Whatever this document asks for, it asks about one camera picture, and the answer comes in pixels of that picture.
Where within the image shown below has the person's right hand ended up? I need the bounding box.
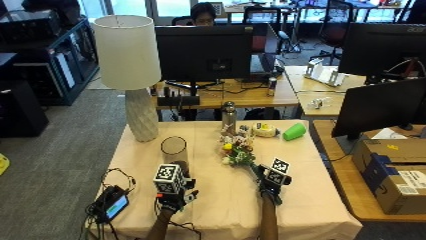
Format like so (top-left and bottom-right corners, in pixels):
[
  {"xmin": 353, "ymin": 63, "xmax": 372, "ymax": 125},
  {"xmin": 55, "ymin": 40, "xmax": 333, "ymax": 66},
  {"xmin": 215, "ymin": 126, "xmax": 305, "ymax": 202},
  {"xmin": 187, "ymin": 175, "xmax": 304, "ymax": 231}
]
[{"xmin": 252, "ymin": 163, "xmax": 293, "ymax": 205}]

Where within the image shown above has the person's left hand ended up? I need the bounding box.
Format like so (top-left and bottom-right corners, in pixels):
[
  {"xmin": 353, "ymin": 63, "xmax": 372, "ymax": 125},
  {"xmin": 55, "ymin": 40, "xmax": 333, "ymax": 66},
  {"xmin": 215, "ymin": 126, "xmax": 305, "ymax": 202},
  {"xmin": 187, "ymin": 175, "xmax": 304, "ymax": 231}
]
[{"xmin": 155, "ymin": 160, "xmax": 200, "ymax": 213}]

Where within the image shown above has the artificial flower bouquet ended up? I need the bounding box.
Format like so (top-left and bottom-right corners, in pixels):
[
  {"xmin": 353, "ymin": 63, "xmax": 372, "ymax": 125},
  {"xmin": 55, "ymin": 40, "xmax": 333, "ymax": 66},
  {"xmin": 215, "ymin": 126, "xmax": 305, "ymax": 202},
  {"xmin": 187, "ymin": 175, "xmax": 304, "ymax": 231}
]
[{"xmin": 219, "ymin": 124, "xmax": 264, "ymax": 181}]

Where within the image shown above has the right glove white marker cube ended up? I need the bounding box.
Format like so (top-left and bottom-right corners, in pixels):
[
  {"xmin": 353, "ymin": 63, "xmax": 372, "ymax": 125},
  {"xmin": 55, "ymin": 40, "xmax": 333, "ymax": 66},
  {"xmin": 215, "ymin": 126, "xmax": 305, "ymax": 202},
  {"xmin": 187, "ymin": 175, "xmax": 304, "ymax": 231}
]
[{"xmin": 265, "ymin": 157, "xmax": 292, "ymax": 186}]

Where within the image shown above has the glove white marker cube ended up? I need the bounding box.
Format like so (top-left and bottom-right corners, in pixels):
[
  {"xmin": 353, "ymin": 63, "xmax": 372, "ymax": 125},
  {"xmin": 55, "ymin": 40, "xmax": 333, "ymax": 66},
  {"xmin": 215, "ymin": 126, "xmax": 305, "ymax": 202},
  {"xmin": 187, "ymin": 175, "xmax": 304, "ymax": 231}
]
[
  {"xmin": 265, "ymin": 157, "xmax": 292, "ymax": 186},
  {"xmin": 153, "ymin": 162, "xmax": 188, "ymax": 195}
]

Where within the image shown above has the left glove white marker cube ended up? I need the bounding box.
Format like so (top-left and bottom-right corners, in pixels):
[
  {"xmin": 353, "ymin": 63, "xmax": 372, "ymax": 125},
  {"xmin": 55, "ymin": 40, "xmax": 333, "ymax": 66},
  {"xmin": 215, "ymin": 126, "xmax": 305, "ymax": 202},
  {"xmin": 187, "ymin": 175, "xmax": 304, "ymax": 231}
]
[{"xmin": 153, "ymin": 162, "xmax": 188, "ymax": 195}]

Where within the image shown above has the yellow and white tape measure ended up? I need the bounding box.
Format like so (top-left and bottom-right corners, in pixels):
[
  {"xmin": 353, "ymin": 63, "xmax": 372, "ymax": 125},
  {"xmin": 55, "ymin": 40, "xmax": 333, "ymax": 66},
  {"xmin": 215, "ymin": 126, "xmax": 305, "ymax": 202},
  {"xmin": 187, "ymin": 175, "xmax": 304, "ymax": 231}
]
[{"xmin": 250, "ymin": 122, "xmax": 282, "ymax": 139}]

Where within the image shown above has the beige tablecloth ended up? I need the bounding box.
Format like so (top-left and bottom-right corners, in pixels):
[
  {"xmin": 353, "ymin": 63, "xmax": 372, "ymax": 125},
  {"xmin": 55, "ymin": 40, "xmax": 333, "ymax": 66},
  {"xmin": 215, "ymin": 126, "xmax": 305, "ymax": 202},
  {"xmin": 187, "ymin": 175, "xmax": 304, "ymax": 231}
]
[{"xmin": 85, "ymin": 119, "xmax": 364, "ymax": 240}]

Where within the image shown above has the green plastic cup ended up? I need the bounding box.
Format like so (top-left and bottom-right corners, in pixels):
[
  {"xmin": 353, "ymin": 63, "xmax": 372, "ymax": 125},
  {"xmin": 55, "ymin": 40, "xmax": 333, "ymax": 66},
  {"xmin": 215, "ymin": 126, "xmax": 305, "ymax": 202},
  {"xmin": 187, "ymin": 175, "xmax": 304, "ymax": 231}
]
[{"xmin": 282, "ymin": 122, "xmax": 308, "ymax": 142}]

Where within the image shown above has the black bag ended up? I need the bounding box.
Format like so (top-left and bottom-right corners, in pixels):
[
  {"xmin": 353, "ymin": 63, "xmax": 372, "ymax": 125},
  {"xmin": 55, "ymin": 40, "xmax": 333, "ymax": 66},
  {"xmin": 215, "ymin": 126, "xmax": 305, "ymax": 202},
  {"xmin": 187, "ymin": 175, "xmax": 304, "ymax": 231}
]
[{"xmin": 243, "ymin": 107, "xmax": 282, "ymax": 121}]

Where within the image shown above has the steel water bottle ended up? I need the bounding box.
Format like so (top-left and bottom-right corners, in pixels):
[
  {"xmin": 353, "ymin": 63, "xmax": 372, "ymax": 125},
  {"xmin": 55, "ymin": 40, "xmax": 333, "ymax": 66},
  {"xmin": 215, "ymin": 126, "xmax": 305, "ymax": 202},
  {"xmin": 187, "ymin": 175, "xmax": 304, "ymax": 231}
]
[{"xmin": 221, "ymin": 101, "xmax": 239, "ymax": 135}]

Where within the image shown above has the black device with lit screen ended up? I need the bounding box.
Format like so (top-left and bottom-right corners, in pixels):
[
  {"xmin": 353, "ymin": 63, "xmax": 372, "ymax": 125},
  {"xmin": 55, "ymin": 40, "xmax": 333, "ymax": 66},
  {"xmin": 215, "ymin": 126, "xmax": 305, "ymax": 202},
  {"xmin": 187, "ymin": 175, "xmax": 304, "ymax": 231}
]
[{"xmin": 95, "ymin": 185, "xmax": 131, "ymax": 224}]

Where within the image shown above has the wooden side table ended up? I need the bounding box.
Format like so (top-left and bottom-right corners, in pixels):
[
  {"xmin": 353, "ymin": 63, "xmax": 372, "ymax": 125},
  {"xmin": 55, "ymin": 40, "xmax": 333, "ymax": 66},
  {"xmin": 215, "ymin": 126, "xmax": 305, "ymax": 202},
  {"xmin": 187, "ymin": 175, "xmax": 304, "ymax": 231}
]
[{"xmin": 312, "ymin": 119, "xmax": 426, "ymax": 223}]

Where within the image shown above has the black power strip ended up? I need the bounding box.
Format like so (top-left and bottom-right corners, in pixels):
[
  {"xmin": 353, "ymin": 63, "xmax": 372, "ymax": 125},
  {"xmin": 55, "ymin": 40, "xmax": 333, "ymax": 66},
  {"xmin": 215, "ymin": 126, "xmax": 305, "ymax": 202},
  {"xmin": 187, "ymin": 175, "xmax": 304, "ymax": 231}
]
[{"xmin": 156, "ymin": 95, "xmax": 201, "ymax": 107}]

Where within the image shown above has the small white gadget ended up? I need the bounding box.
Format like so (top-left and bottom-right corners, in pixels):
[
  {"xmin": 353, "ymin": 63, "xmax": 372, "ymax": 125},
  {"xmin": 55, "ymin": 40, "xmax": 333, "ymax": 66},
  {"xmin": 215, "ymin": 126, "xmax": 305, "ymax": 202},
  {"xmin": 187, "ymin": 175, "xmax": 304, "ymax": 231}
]
[{"xmin": 306, "ymin": 96, "xmax": 333, "ymax": 110}]

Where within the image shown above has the silver drink can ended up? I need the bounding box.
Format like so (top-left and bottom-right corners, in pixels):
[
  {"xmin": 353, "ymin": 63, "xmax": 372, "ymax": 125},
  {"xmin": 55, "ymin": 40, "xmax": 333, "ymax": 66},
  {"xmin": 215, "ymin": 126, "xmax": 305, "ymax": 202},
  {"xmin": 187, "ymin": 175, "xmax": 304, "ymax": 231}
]
[{"xmin": 266, "ymin": 77, "xmax": 278, "ymax": 98}]

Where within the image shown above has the light wooden desk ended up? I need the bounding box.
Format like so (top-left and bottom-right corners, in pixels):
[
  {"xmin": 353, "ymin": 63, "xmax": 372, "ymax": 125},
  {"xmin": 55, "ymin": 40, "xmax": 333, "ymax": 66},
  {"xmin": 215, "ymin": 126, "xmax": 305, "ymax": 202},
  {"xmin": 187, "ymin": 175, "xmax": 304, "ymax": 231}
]
[{"xmin": 284, "ymin": 65, "xmax": 368, "ymax": 118}]

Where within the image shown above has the white paper sheet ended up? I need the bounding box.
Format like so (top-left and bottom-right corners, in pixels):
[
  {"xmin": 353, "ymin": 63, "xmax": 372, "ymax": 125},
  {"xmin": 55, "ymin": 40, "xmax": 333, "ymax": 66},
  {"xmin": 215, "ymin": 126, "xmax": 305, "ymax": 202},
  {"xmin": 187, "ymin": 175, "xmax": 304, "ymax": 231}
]
[{"xmin": 370, "ymin": 127, "xmax": 409, "ymax": 140}]

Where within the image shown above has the cardboard box with blue tape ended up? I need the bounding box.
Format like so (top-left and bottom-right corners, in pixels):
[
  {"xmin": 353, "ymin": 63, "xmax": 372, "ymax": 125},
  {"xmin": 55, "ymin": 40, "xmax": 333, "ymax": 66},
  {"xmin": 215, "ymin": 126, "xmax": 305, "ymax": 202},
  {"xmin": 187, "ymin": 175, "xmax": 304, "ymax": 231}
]
[{"xmin": 362, "ymin": 153, "xmax": 426, "ymax": 216}]

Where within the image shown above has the brown cardboard box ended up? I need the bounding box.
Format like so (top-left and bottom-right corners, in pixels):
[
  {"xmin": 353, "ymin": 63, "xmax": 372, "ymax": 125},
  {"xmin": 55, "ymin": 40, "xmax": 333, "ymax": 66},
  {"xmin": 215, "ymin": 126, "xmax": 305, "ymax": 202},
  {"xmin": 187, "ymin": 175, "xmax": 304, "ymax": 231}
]
[{"xmin": 350, "ymin": 137, "xmax": 426, "ymax": 175}]

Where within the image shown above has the white stand device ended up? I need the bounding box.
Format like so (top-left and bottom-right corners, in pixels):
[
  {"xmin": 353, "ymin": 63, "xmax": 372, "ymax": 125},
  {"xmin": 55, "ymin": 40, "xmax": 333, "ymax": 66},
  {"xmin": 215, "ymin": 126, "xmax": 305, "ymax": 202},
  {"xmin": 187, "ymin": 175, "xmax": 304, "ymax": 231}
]
[{"xmin": 304, "ymin": 57, "xmax": 348, "ymax": 88}]

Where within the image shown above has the black monitor with tilted screen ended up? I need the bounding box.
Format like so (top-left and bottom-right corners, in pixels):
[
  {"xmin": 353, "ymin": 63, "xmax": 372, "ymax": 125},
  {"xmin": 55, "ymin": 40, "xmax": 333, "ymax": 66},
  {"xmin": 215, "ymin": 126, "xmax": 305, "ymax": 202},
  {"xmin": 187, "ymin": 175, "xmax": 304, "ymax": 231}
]
[{"xmin": 330, "ymin": 77, "xmax": 426, "ymax": 140}]

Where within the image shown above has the white table lamp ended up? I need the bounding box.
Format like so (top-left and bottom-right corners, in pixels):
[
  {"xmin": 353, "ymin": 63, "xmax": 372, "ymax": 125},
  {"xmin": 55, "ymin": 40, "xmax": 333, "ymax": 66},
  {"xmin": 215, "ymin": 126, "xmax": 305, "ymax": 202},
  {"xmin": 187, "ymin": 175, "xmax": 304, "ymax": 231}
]
[{"xmin": 92, "ymin": 14, "xmax": 163, "ymax": 143}]

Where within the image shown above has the dark shelving rack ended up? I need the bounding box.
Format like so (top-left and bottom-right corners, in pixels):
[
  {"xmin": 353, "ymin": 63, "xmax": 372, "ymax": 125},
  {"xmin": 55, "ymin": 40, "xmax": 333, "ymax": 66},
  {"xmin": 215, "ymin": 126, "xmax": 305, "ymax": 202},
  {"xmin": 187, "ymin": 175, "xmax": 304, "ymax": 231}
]
[{"xmin": 0, "ymin": 9, "xmax": 100, "ymax": 107}]

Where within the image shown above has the black cabinet box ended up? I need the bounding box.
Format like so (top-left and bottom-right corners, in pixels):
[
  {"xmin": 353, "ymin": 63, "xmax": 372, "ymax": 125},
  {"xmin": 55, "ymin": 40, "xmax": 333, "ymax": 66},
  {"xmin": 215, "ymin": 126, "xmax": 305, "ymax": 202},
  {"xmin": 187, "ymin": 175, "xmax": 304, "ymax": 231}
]
[{"xmin": 0, "ymin": 79, "xmax": 51, "ymax": 139}]

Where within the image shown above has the yellow object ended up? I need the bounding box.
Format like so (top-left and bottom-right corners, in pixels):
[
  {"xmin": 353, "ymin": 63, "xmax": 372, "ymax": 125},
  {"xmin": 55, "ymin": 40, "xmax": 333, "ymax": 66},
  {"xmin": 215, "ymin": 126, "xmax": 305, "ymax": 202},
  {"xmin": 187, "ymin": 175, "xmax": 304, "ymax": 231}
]
[{"xmin": 0, "ymin": 153, "xmax": 11, "ymax": 177}]

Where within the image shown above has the red and black office chair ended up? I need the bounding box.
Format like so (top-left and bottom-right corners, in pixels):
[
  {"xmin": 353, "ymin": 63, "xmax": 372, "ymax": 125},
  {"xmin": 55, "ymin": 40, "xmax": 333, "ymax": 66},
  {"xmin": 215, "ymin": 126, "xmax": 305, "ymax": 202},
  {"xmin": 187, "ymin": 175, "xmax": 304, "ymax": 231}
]
[{"xmin": 310, "ymin": 0, "xmax": 357, "ymax": 66}]

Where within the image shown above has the large black computer monitor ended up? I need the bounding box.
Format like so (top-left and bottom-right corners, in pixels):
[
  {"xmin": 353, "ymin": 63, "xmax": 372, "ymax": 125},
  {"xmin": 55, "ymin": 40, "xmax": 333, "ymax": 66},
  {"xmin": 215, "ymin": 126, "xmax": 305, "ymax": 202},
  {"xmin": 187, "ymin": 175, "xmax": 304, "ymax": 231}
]
[{"xmin": 337, "ymin": 22, "xmax": 426, "ymax": 84}]

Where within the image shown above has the black cable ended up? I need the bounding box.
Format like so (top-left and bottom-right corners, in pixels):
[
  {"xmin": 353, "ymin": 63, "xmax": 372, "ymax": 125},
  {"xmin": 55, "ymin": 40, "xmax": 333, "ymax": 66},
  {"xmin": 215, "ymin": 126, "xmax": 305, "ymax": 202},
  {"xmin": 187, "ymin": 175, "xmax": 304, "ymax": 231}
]
[{"xmin": 83, "ymin": 167, "xmax": 137, "ymax": 240}]

